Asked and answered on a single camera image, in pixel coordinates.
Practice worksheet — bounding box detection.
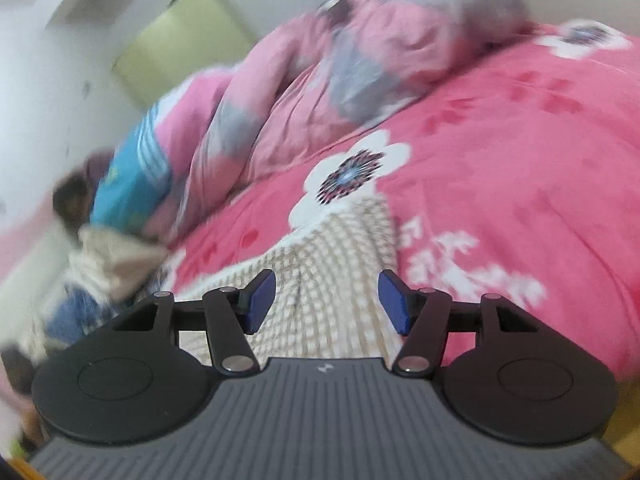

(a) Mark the beige white checked coat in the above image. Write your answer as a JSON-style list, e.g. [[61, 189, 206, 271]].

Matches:
[[167, 195, 403, 361]]

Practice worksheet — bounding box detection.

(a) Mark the blue denim garment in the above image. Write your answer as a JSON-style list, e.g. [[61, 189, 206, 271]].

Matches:
[[45, 285, 113, 346]]

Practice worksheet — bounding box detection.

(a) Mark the cream folded garment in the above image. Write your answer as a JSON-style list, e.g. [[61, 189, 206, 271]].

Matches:
[[75, 225, 168, 303]]

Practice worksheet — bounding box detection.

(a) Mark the pale green wardrobe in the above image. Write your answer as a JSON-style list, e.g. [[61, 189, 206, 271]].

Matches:
[[112, 0, 258, 111]]

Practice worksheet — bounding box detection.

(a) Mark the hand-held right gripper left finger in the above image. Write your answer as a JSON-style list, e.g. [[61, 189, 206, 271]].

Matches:
[[109, 269, 277, 377]]

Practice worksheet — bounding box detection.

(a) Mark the pink bed headboard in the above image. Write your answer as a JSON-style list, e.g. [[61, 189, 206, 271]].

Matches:
[[0, 207, 68, 281]]

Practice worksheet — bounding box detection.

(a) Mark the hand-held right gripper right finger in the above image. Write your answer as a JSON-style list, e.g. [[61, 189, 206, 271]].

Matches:
[[378, 269, 541, 377]]

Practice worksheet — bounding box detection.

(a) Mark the pink grey floral duvet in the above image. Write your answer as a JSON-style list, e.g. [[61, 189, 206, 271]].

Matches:
[[167, 0, 533, 243]]

